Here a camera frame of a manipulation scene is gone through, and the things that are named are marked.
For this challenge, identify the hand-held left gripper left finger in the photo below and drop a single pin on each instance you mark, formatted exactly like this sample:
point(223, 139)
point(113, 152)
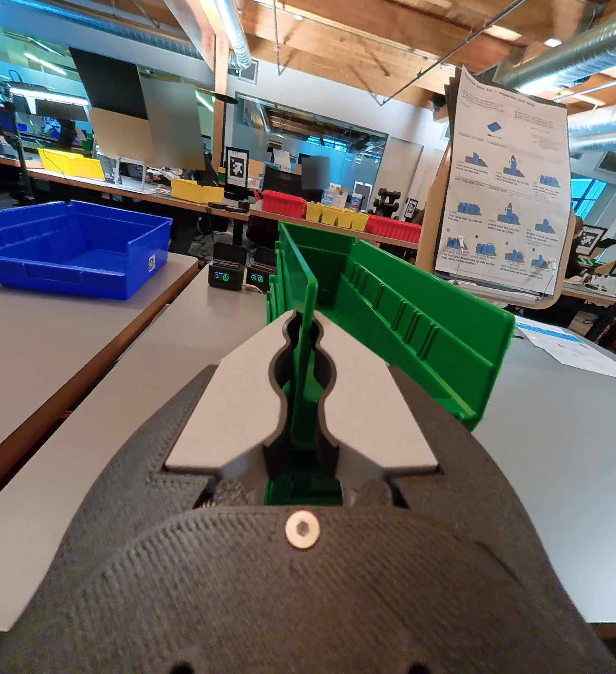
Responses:
point(229, 410)

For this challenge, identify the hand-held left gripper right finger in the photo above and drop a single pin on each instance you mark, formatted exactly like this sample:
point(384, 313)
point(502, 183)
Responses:
point(381, 416)

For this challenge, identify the grey desk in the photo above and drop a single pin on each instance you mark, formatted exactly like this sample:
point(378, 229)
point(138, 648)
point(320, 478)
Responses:
point(50, 342)
point(550, 447)

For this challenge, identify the black battery charger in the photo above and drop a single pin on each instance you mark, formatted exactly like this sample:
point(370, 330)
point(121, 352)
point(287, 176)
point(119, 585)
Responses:
point(261, 269)
point(226, 268)

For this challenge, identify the red plastic bin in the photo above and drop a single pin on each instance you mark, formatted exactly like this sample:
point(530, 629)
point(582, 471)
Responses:
point(284, 205)
point(392, 230)

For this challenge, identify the small yellow bin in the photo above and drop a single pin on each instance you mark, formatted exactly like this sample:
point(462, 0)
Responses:
point(361, 221)
point(345, 218)
point(329, 216)
point(314, 213)

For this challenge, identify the white blue paper sheet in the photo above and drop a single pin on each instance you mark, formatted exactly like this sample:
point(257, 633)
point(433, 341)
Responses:
point(576, 353)

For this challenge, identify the black dumbbell rack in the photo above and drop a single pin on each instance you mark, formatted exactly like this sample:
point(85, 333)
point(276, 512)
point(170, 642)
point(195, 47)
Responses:
point(389, 203)

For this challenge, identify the white wipes canister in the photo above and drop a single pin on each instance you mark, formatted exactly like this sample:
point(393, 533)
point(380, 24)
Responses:
point(356, 204)

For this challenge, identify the blue plastic bin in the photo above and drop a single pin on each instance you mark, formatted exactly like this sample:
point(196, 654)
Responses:
point(76, 252)

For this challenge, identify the large yellow bin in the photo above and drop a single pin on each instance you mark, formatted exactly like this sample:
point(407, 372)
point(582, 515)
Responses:
point(197, 190)
point(71, 164)

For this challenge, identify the white box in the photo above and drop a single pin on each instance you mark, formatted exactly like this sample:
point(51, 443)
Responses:
point(334, 196)

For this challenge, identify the black screen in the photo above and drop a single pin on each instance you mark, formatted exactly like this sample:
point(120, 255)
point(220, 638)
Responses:
point(281, 180)

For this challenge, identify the black white marker sign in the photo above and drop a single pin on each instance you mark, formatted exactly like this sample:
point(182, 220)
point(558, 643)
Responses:
point(237, 167)
point(591, 243)

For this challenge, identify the wood-top workbench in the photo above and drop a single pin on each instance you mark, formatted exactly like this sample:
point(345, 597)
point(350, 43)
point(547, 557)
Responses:
point(602, 295)

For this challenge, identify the clear acrylic sign holder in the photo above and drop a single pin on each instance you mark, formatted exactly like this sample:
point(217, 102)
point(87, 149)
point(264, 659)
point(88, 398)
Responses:
point(130, 172)

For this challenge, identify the printed instruction sheet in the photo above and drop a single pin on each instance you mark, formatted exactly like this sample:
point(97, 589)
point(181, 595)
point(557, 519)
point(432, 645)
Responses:
point(502, 184)

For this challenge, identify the black disc floor lamp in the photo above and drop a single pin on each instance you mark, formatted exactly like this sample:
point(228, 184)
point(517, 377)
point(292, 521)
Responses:
point(226, 98)

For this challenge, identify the silver ribbed duct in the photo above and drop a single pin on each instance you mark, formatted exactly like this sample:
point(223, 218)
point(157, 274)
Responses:
point(608, 116)
point(576, 47)
point(234, 31)
point(608, 143)

